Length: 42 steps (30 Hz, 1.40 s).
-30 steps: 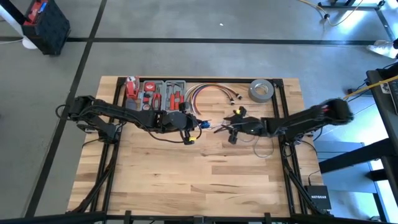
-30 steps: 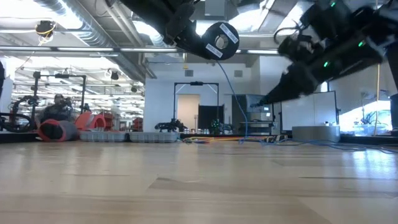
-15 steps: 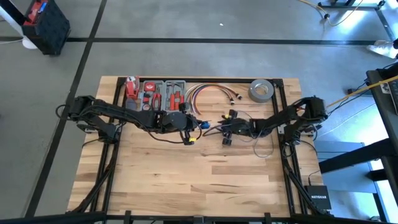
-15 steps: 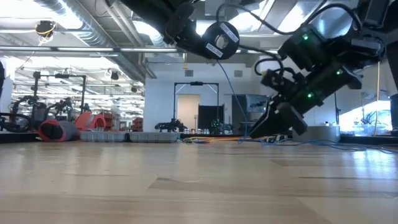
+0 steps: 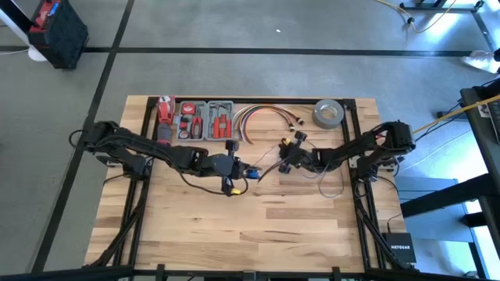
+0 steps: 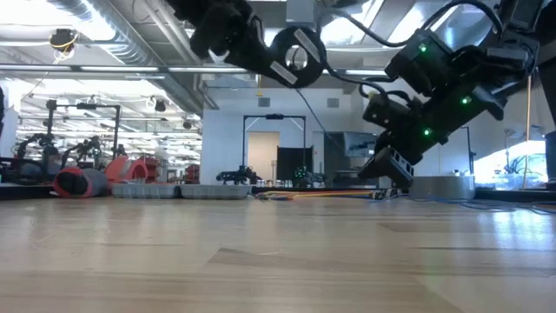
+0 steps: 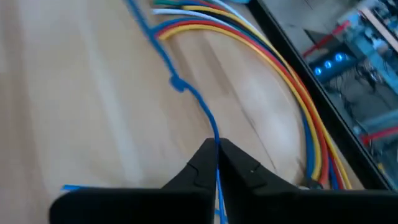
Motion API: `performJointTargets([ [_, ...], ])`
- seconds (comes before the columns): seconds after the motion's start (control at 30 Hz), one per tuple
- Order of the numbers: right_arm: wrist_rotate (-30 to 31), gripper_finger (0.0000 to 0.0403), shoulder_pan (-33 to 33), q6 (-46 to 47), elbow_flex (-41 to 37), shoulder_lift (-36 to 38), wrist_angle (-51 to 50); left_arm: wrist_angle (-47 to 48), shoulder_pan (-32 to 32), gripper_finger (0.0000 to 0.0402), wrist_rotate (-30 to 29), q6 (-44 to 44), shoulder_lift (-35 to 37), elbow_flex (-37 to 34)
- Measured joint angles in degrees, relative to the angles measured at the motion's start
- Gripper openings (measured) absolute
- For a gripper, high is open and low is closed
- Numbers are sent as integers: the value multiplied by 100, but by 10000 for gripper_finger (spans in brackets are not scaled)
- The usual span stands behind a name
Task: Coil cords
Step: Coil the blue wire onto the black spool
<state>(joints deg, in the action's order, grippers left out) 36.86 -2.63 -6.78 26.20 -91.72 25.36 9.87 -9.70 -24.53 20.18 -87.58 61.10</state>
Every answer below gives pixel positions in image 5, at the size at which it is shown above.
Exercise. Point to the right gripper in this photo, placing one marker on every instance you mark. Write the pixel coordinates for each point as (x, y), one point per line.
(302, 158)

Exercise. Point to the white pole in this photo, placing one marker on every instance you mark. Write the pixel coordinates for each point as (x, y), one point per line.
(37, 56)

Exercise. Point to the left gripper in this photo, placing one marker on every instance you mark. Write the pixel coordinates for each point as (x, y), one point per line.
(226, 166)

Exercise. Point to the black desk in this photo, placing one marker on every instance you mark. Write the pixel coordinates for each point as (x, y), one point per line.
(484, 129)

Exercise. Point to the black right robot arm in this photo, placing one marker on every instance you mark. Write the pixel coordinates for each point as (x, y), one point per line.
(363, 144)

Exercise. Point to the black red storage crate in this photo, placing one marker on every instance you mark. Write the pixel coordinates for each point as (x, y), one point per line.
(66, 39)

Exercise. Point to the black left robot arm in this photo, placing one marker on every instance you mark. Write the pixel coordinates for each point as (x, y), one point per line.
(129, 142)

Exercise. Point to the small black tape roll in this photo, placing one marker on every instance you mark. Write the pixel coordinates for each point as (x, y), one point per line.
(183, 134)

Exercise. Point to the black floor stand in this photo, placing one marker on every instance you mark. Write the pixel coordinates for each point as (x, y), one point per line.
(437, 7)

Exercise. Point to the small hammer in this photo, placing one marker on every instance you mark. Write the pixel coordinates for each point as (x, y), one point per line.
(218, 106)

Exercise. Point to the grey open tool case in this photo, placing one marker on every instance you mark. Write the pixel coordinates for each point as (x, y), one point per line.
(205, 134)

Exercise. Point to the person's foot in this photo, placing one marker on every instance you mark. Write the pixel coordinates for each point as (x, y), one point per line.
(482, 62)

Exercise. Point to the red tape measure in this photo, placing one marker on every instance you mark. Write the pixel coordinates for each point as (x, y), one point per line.
(188, 108)

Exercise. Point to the black Netgear router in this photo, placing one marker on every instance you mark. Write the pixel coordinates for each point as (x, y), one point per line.
(399, 247)

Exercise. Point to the grey duct tape roll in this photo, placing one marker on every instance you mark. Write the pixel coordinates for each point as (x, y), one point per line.
(318, 121)

